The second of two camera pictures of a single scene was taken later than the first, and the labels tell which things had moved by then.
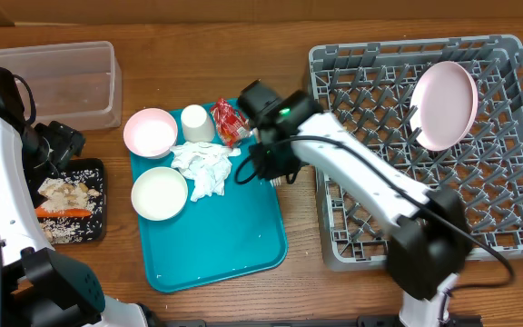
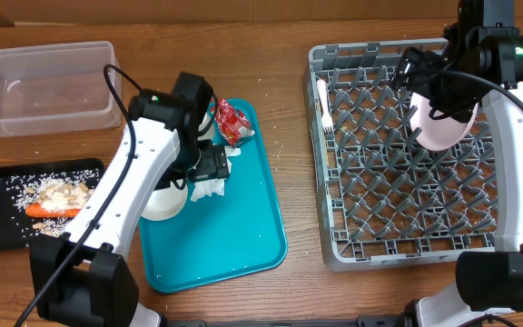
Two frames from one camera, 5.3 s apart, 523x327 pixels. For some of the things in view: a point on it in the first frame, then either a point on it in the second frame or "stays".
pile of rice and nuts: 75,191 stays
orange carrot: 46,212 stays
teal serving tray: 225,235 stays
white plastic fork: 277,182 → 326,118
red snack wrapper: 231,123 stays
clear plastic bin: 76,84 stays
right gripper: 269,165 → 419,84
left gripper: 64,140 → 212,160
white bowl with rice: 159,193 stays
